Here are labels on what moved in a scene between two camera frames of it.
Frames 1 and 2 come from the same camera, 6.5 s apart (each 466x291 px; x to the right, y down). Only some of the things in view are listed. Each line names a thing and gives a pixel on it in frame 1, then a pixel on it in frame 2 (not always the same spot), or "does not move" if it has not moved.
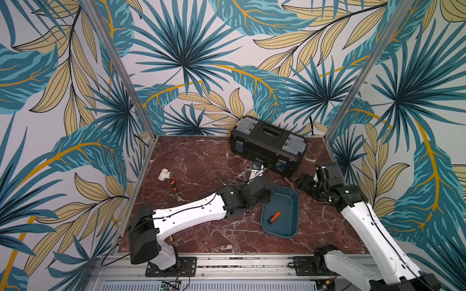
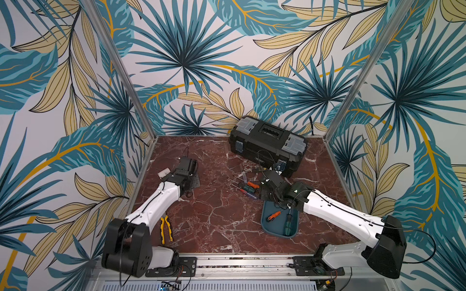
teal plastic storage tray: x=286 y=225 does not move
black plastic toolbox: x=267 y=146 does not move
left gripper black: x=265 y=197 to x=198 y=182
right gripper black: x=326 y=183 to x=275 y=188
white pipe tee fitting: x=164 y=174 does not move
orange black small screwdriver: x=272 y=218 does not move
